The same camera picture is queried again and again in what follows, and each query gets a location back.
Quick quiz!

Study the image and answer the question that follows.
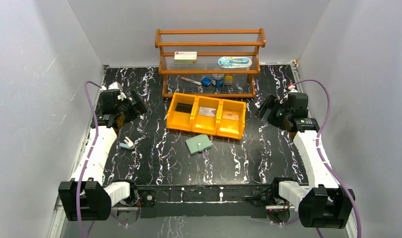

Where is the black card in bin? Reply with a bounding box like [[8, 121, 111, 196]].
[[175, 103, 193, 114]]

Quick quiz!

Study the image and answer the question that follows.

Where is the beige card in bin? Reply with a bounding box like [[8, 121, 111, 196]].
[[222, 111, 240, 121]]

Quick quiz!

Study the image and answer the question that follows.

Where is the blue oval packaged item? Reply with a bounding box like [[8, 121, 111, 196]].
[[217, 57, 252, 68]]

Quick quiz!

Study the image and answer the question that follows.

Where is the round blue white tin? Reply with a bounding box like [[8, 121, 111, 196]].
[[211, 74, 224, 87]]

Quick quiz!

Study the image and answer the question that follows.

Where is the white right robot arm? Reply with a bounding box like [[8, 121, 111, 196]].
[[255, 92, 355, 229]]

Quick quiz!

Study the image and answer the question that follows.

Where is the small yellow object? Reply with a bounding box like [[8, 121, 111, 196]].
[[223, 75, 234, 86]]

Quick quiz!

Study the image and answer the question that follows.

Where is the wooden shelf rack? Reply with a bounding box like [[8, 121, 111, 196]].
[[154, 28, 267, 98]]

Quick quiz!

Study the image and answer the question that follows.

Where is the brown white marker pen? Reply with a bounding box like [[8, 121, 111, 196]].
[[181, 77, 202, 86]]

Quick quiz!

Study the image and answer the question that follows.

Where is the silver card in bin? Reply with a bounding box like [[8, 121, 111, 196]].
[[198, 107, 217, 118]]

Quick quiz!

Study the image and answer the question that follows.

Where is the green card holder wallet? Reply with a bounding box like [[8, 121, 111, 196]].
[[185, 134, 212, 155]]

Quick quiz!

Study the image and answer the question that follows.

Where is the small white blue stapler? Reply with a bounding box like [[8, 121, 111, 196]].
[[119, 136, 134, 150]]

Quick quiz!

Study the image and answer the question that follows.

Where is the orange three-compartment bin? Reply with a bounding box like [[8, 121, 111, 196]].
[[166, 93, 247, 140]]

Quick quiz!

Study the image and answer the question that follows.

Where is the white red box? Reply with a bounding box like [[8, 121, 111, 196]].
[[174, 51, 198, 64]]

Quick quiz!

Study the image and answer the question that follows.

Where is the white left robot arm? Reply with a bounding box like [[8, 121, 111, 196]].
[[58, 89, 147, 221]]

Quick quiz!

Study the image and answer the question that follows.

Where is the small blue object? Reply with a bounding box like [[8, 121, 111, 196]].
[[201, 76, 211, 87]]

